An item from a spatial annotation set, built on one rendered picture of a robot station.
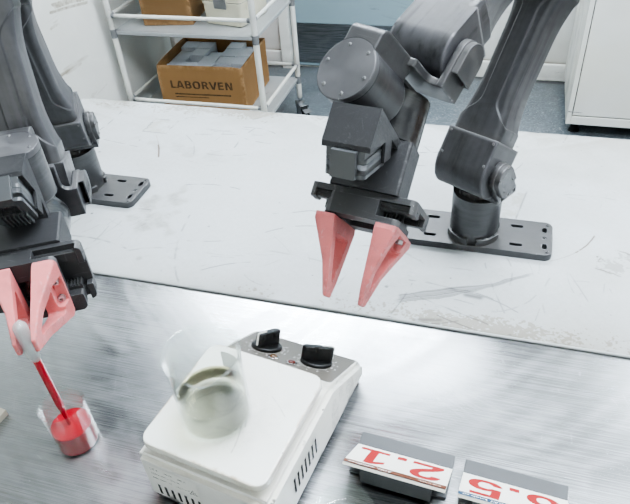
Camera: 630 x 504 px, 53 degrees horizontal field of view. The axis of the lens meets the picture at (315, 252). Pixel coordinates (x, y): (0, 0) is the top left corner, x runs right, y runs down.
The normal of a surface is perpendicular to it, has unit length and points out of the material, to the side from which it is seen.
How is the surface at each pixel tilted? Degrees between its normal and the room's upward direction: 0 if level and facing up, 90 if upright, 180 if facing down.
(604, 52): 90
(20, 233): 1
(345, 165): 77
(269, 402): 0
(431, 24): 23
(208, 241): 0
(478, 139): 54
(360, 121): 41
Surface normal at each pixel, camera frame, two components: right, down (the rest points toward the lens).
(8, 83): 0.23, 0.37
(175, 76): -0.24, 0.59
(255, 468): -0.07, -0.77
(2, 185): 0.10, -0.28
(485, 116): -0.61, -0.07
